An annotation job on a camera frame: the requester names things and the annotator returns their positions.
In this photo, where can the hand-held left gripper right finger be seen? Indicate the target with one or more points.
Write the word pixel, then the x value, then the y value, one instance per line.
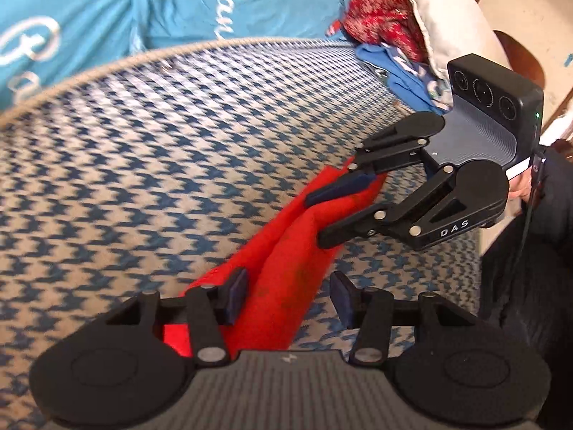
pixel 342 298

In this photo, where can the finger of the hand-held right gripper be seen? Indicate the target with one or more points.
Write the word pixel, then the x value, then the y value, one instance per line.
pixel 344 186
pixel 358 228

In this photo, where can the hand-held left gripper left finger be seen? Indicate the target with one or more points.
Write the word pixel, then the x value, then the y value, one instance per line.
pixel 237 295

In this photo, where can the blue garment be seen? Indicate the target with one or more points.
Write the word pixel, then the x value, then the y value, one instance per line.
pixel 394 67

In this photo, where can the person's right forearm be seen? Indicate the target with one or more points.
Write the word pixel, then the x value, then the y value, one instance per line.
pixel 555 197

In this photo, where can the white pillow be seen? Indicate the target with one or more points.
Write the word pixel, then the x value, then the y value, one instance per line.
pixel 447 13

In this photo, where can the person's dark clothing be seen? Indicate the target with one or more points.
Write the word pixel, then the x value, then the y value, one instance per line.
pixel 528 322

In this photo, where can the houndstooth bed mattress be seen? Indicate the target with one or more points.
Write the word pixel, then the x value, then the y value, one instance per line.
pixel 134 165

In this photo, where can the red shopping bag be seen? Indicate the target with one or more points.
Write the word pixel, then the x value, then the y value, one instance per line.
pixel 286 251

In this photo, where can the blue printed quilt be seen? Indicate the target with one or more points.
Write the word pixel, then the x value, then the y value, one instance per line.
pixel 89 9

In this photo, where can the wooden headboard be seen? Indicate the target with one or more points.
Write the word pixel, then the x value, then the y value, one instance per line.
pixel 523 58

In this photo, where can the red floral cloth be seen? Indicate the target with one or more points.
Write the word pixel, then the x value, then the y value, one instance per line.
pixel 380 22

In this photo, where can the person's right hand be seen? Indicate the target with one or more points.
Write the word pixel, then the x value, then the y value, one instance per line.
pixel 521 188

